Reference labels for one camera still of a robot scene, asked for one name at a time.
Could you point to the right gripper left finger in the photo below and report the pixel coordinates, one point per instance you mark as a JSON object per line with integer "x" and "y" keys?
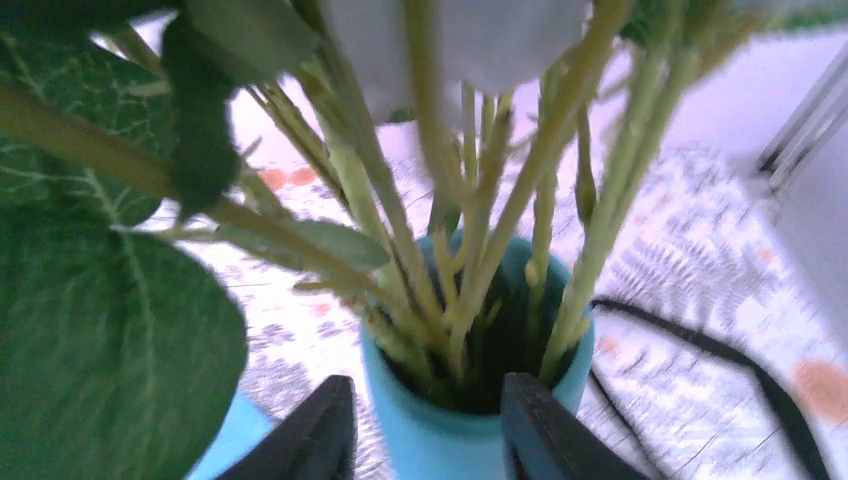
{"x": 316, "y": 441}

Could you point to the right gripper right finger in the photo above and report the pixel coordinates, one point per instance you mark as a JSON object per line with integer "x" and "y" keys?
{"x": 544, "y": 440}

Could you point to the blue wrapping paper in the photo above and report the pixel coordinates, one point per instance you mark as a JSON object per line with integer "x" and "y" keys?
{"x": 245, "y": 425}

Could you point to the peach rose stem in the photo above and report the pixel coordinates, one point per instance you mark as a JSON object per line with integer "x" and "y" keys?
{"x": 120, "y": 354}

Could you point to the black ribbon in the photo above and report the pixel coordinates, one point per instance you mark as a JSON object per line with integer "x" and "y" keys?
{"x": 705, "y": 400}

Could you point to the cream white rose stem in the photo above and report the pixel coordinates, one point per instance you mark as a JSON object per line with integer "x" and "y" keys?
{"x": 677, "y": 43}

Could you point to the artificial flower bouquet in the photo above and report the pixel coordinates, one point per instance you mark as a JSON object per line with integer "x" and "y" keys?
{"x": 387, "y": 55}

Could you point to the teal cylindrical vase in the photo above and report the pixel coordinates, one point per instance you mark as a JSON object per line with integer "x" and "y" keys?
{"x": 423, "y": 440}

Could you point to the floral patterned table mat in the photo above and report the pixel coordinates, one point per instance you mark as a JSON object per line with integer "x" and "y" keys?
{"x": 692, "y": 250}

